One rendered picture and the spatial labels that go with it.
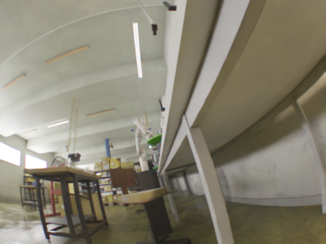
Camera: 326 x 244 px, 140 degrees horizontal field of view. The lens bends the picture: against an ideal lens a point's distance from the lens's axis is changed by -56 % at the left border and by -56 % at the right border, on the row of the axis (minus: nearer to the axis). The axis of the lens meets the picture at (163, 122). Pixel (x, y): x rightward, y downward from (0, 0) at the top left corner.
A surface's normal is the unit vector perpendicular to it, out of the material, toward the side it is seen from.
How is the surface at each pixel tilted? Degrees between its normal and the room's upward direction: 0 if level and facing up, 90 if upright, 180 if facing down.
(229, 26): 90
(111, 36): 180
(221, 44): 90
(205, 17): 180
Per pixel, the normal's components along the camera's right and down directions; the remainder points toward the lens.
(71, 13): 0.25, 0.87
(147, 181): 0.16, -0.46
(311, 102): -0.97, 0.20
